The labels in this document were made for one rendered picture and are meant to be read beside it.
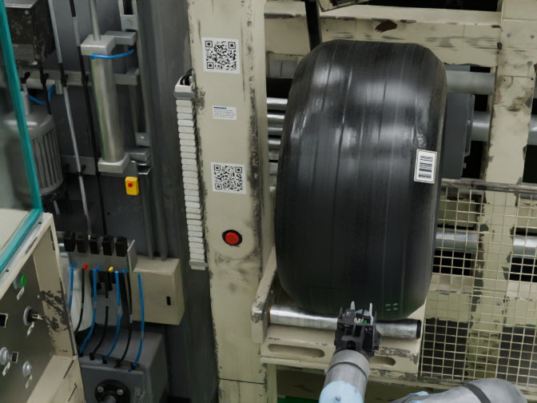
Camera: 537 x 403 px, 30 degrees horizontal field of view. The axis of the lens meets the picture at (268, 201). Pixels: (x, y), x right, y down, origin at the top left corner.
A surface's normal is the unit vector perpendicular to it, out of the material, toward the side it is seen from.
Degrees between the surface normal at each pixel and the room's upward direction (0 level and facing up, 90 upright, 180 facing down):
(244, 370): 90
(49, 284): 90
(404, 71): 10
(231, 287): 90
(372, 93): 23
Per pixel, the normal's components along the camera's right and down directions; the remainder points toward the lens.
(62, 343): -0.20, 0.55
